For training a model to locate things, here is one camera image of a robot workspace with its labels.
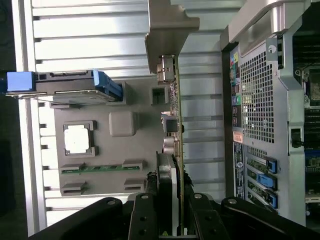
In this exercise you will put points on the green motherboard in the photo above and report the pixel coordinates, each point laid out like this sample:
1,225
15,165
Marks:
312,120

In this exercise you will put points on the disk with blue carrier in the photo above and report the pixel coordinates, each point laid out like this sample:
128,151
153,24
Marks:
70,85

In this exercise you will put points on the grey parts rack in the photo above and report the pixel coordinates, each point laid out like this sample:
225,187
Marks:
120,155

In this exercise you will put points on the CPU socket silver frame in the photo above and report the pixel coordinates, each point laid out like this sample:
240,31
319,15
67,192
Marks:
313,77

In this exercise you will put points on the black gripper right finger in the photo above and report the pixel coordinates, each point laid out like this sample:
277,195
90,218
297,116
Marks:
210,220

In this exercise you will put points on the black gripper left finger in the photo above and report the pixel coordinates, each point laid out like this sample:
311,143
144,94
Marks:
142,220

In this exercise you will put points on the silver CPU chip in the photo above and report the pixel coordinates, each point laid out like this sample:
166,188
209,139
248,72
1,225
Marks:
76,140

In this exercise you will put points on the grey open PC case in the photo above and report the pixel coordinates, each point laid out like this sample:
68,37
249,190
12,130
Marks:
257,100

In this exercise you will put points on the green RAM stick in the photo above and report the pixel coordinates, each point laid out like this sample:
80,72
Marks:
105,169

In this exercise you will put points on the blue card retention clip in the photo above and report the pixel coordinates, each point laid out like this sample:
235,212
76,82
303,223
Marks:
267,181
272,165
273,199

